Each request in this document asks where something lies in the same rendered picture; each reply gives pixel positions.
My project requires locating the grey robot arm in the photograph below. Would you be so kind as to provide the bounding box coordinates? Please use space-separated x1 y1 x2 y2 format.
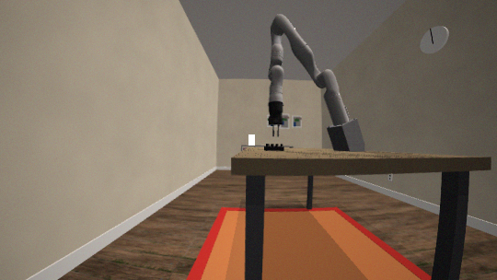
268 14 350 126

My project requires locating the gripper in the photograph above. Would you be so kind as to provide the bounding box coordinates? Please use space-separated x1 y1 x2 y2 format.
268 92 283 136

